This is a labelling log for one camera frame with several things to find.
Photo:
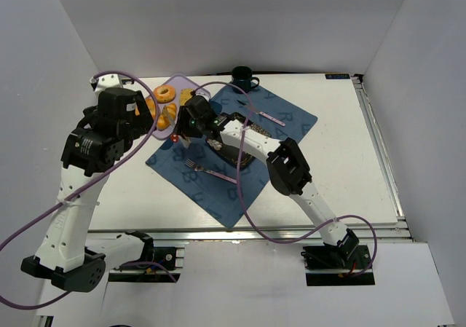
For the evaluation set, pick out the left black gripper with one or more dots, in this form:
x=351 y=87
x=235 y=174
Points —
x=146 y=113

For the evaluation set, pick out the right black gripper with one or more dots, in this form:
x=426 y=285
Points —
x=183 y=124

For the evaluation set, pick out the long bread roll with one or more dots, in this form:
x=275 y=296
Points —
x=162 y=123

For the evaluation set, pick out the metal tongs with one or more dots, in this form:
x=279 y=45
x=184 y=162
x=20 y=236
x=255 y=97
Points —
x=174 y=137

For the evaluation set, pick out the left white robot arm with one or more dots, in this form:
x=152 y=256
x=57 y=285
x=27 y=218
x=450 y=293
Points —
x=63 y=258

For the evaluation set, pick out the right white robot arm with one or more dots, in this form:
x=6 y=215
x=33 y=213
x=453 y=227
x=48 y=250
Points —
x=289 y=172

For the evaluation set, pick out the toast slice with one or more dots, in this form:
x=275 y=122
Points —
x=186 y=95

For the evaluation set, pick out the lavender tray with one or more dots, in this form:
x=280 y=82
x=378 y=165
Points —
x=179 y=82

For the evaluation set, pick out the glazed bagel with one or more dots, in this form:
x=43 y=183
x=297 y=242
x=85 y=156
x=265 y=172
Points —
x=164 y=93

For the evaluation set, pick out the croissant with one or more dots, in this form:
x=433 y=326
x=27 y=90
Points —
x=150 y=106

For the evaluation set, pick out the black floral square plate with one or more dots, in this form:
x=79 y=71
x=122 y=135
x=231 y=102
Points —
x=227 y=153

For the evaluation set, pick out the dark green mug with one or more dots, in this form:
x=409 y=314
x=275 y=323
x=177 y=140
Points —
x=243 y=79

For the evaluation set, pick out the blue letter placemat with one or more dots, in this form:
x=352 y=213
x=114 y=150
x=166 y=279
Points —
x=218 y=197

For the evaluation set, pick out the right table label sticker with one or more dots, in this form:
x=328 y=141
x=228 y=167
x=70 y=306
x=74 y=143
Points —
x=337 y=76

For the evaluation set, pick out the pink handled fork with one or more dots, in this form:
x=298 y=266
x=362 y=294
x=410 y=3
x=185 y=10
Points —
x=191 y=164

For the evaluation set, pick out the pink handled knife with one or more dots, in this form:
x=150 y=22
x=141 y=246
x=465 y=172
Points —
x=261 y=113

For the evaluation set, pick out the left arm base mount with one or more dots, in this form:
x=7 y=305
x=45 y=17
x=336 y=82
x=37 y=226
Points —
x=155 y=264

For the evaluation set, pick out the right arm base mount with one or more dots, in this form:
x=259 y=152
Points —
x=323 y=269

